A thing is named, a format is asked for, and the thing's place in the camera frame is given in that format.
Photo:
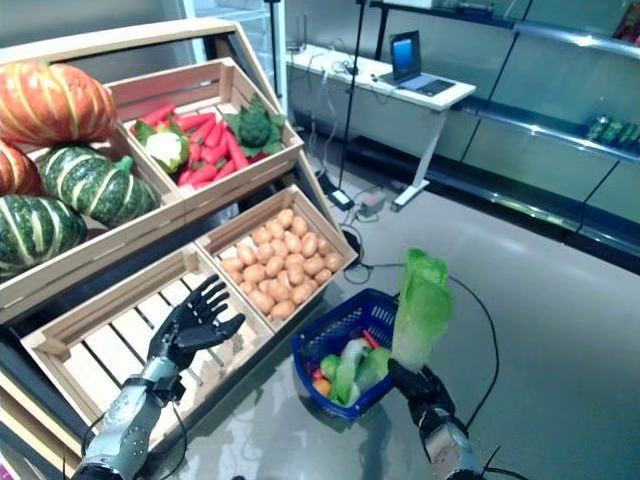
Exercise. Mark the white cauliflower green leaves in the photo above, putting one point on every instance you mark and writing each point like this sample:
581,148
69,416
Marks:
164,145

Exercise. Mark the grey box red button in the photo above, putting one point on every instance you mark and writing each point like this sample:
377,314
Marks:
372,204

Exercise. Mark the wooden dark display stand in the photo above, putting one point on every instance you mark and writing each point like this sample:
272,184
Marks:
125,42

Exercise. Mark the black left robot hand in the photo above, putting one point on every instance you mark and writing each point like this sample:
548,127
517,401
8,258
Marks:
195,325

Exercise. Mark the brown potato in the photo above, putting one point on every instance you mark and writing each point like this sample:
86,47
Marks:
246,253
299,226
313,265
285,218
274,266
322,276
231,264
332,261
253,273
261,301
301,293
278,290
309,245
275,228
282,310
292,243

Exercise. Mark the large green striped pumpkin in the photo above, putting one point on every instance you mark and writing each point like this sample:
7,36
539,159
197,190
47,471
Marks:
35,235

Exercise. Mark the green cans pack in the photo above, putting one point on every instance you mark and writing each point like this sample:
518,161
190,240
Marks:
612,131

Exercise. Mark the white desk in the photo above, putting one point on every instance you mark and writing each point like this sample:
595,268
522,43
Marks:
380,125

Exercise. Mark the large wooden crate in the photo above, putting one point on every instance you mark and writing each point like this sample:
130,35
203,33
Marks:
100,265

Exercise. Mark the wooden slat crate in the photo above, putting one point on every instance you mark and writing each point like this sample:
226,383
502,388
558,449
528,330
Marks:
240,187
100,360
320,295

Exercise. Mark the green broccoli with leaves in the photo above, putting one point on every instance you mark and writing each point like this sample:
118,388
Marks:
255,130

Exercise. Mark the orange striped pumpkin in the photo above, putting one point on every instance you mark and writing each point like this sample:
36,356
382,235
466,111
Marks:
55,102
17,172

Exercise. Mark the large green bell pepper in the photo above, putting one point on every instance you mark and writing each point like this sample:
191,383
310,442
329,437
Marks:
330,366

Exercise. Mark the black tripod pole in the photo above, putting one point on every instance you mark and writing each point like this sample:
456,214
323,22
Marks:
274,30
350,100

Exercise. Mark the small orange vegetable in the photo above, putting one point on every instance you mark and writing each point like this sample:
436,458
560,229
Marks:
321,387

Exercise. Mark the red package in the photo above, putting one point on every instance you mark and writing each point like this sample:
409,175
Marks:
629,30

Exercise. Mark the red orange carrot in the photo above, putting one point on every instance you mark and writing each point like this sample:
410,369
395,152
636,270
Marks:
210,155
215,132
195,121
200,175
236,150
202,131
225,170
371,339
157,115

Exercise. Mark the blue plastic shopping basket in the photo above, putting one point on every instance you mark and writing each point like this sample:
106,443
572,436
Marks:
330,407

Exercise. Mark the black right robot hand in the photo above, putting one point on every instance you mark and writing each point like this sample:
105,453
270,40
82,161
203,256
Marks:
425,400

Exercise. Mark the small red vegetable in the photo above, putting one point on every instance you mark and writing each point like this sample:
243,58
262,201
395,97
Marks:
316,372

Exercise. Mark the glass door fridge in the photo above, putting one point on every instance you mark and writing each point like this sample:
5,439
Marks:
235,15

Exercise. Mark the black power adapter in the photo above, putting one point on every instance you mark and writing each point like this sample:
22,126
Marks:
341,199

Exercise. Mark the dark metal shelf rack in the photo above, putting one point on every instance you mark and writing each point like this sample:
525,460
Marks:
575,137

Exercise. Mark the small green striped pumpkin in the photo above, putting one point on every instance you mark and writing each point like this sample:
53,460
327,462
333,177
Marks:
95,185

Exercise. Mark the open grey laptop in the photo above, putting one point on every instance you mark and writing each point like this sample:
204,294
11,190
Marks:
404,55

